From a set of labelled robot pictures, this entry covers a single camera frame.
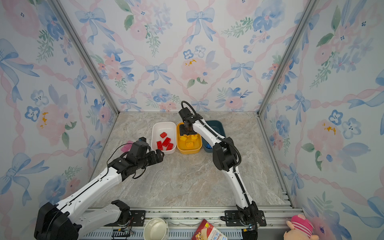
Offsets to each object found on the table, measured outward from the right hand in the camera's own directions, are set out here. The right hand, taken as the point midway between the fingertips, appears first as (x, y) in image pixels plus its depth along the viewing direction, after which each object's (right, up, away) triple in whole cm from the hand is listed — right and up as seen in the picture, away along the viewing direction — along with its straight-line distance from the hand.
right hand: (185, 130), depth 101 cm
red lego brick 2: (-10, -11, -2) cm, 15 cm away
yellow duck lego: (+6, -4, +2) cm, 8 cm away
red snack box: (+11, -45, -33) cm, 57 cm away
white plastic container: (-12, +2, +6) cm, 13 cm away
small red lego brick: (-16, -3, +6) cm, 17 cm away
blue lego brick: (+12, -6, -34) cm, 37 cm away
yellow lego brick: (+3, -10, -1) cm, 10 cm away
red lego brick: (-13, -8, 0) cm, 15 cm away
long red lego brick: (-17, -11, -1) cm, 20 cm away
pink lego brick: (-41, -12, +3) cm, 43 cm away
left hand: (-14, -13, -19) cm, 27 cm away
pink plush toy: (+53, -43, -34) cm, 77 cm away
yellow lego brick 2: (-2, -5, +2) cm, 6 cm away
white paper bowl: (-13, -47, -29) cm, 56 cm away
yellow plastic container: (-3, -9, -1) cm, 10 cm away
